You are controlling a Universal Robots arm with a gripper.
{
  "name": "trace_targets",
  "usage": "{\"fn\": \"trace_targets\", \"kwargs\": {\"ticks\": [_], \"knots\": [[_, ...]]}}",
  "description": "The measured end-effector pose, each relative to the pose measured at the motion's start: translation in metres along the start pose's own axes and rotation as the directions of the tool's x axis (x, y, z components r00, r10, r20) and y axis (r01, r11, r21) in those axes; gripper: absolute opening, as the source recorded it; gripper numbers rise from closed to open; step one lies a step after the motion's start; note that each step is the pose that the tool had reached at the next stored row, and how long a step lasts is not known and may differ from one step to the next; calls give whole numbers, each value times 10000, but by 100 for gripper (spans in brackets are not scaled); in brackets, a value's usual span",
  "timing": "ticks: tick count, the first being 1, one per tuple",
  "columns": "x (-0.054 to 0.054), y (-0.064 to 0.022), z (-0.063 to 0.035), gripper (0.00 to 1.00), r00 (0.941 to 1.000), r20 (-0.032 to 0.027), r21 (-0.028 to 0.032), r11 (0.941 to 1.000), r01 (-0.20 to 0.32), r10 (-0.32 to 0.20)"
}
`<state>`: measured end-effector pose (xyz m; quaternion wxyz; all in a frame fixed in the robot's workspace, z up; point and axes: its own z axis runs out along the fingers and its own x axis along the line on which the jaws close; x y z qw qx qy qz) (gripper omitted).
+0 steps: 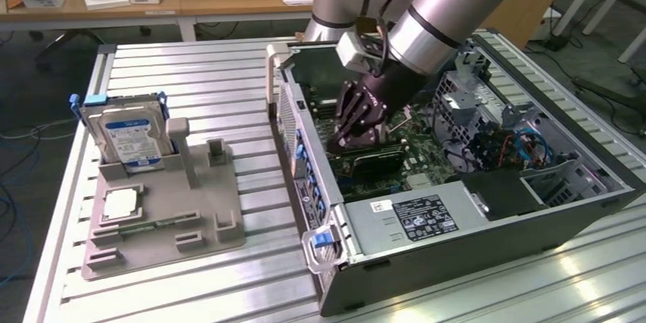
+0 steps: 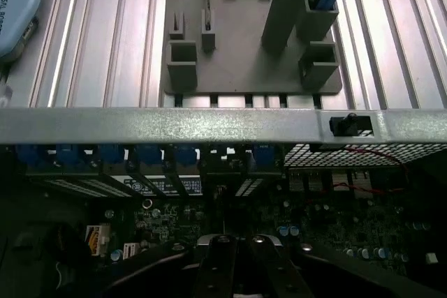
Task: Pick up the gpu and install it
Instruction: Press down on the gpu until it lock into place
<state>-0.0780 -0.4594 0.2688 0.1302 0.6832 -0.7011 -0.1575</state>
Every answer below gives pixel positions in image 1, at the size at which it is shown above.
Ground wooden cabinet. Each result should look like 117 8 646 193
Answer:
456 0 579 50

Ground silver CPU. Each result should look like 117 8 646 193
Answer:
103 188 143 220

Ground office chair base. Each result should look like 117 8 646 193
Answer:
29 26 152 70

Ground blue data wire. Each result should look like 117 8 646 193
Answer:
514 126 556 167

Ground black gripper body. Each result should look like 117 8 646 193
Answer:
361 64 428 132

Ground grey power supply unit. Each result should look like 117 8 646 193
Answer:
341 181 494 256

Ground silver disk bay cage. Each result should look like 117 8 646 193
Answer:
431 50 511 142

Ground blue floor cable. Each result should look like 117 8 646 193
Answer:
0 137 44 286

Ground green motherboard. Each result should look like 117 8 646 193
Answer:
307 94 458 199

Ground installed RAM stick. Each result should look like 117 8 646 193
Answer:
372 140 408 154

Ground black open PC case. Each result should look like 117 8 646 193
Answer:
265 33 639 318

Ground metal socket cover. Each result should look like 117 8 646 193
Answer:
391 107 412 129

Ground silver disk bay bracket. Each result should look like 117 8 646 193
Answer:
519 160 607 207

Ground white red floor device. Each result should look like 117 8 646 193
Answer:
536 8 562 42

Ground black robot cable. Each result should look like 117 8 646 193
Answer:
360 0 399 74

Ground red wire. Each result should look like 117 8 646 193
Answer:
502 133 515 167

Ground grey parts rack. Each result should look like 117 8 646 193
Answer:
80 116 248 281

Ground hard disk blue label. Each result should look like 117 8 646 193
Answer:
95 110 168 172

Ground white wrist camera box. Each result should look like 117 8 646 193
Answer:
335 30 387 73

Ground black graphics card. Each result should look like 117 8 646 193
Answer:
332 146 404 177

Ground green RAM stick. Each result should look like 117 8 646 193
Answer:
117 219 177 235

